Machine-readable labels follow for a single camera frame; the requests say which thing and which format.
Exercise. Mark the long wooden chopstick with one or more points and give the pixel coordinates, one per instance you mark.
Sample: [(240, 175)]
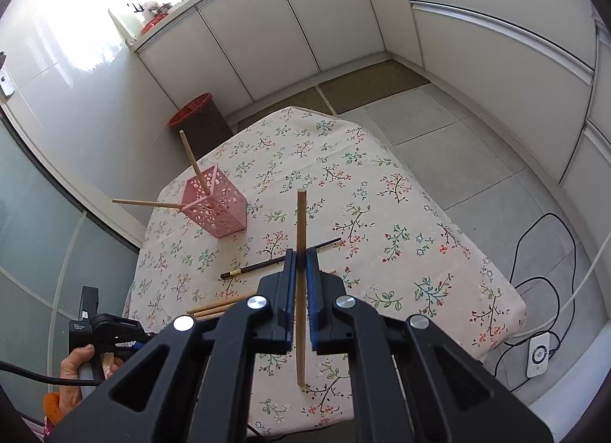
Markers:
[(301, 218)]

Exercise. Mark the frosted glass door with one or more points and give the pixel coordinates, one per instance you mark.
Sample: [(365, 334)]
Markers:
[(38, 214)]

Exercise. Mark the red plastic basket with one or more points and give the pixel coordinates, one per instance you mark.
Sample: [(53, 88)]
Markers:
[(155, 22)]

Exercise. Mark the white power strip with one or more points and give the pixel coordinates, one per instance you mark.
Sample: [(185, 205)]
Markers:
[(539, 357)]

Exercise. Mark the pink perforated utensil holder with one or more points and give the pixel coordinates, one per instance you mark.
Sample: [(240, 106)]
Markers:
[(219, 214)]

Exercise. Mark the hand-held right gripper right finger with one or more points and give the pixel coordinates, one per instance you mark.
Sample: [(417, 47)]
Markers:
[(312, 290)]

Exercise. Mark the brown floor mat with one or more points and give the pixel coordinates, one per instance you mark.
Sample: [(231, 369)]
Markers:
[(372, 85), (310, 99)]

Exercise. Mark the person's left hand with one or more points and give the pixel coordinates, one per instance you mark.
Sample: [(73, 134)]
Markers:
[(71, 371)]

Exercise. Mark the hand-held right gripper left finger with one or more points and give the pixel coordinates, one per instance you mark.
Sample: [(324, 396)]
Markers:
[(288, 280)]

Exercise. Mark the white base cabinet with drawers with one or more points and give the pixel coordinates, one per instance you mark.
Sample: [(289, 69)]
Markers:
[(501, 66)]

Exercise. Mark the person's left forearm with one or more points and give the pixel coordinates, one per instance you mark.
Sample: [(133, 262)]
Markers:
[(51, 407)]

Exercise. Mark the white base cabinet with doors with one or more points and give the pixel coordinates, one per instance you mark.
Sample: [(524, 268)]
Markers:
[(267, 27)]

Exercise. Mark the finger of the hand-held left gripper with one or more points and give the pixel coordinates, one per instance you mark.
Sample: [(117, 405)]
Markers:
[(136, 346)]

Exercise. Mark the black wall hooks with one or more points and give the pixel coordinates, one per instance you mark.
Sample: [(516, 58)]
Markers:
[(136, 7)]

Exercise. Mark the black chopstick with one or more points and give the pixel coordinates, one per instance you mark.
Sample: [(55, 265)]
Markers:
[(257, 265)]

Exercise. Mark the red trash bin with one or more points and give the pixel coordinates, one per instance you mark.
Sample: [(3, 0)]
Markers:
[(191, 111)]

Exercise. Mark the white cutting board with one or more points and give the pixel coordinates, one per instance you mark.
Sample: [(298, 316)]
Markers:
[(121, 25)]

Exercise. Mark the floral tablecloth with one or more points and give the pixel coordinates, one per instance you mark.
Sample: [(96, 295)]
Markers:
[(382, 214)]

